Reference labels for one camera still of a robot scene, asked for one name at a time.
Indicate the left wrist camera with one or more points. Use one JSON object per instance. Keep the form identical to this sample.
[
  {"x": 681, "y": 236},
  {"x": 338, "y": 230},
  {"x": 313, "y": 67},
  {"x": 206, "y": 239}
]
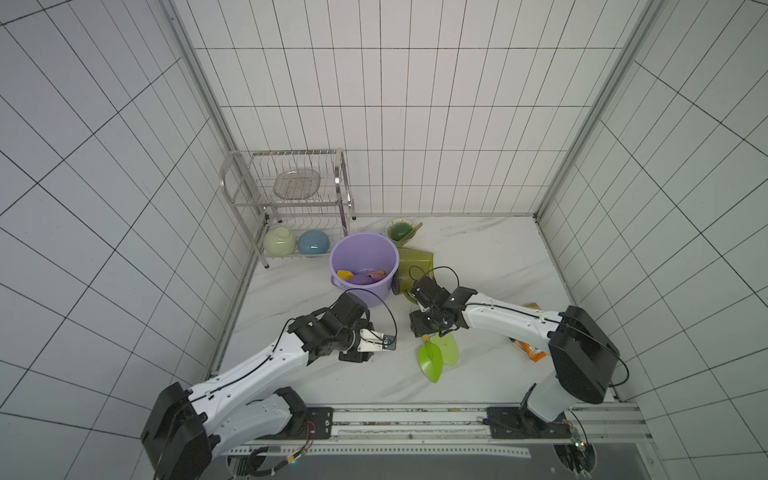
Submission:
[{"x": 372, "y": 341}]

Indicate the glass plate on rack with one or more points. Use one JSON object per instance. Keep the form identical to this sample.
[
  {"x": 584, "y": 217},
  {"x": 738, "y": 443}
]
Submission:
[{"x": 297, "y": 184}]

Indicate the steel dish rack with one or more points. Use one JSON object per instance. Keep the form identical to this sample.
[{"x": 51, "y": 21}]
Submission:
[{"x": 246, "y": 181}]

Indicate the olive green watering can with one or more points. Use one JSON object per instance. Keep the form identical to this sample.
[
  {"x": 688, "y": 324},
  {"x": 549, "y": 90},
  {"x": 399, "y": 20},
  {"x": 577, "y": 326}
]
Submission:
[{"x": 413, "y": 264}]

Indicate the blue ceramic bowl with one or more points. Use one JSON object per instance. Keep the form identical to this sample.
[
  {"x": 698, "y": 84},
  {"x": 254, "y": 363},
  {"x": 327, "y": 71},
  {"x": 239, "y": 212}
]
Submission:
[{"x": 313, "y": 242}]

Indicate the small floral bowl green inside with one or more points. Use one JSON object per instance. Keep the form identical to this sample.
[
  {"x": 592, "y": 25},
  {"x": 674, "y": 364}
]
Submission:
[{"x": 401, "y": 231}]

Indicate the bright green trowel yellow handle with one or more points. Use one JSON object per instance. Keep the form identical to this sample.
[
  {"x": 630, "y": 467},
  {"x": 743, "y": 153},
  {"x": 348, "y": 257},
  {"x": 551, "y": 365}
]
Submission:
[{"x": 430, "y": 359}]

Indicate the purple toy shovel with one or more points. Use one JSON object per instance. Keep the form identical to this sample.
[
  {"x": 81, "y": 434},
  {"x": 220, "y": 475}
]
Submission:
[{"x": 368, "y": 278}]

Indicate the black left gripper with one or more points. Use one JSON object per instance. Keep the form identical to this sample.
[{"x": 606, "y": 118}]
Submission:
[{"x": 352, "y": 346}]

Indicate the purple plastic bucket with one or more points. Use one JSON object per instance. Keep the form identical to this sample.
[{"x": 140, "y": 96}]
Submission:
[{"x": 365, "y": 253}]

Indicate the pale green ceramic bowl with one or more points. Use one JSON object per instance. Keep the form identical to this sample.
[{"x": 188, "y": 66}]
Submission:
[{"x": 280, "y": 241}]

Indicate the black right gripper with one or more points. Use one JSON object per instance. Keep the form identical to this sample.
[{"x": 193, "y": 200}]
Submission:
[{"x": 427, "y": 318}]

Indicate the light green trowel wooden handle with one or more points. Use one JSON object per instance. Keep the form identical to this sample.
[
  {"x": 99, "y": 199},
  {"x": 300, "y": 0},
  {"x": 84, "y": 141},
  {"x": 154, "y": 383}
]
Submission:
[{"x": 448, "y": 348}]

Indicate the metal base rail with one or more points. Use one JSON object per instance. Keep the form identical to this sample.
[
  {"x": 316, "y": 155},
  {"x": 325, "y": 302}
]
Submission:
[{"x": 437, "y": 429}]

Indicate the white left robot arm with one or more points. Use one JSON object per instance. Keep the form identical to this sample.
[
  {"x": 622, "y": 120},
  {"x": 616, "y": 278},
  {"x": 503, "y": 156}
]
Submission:
[{"x": 189, "y": 427}]

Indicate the yellow toy shovel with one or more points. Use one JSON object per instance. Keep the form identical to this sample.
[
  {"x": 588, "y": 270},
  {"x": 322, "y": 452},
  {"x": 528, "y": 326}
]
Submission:
[{"x": 345, "y": 275}]

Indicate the orange snack packet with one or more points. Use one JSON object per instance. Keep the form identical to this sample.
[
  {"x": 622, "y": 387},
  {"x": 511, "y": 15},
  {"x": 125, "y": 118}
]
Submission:
[{"x": 534, "y": 354}]

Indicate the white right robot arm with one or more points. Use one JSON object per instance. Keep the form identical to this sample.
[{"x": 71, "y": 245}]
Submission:
[{"x": 583, "y": 357}]

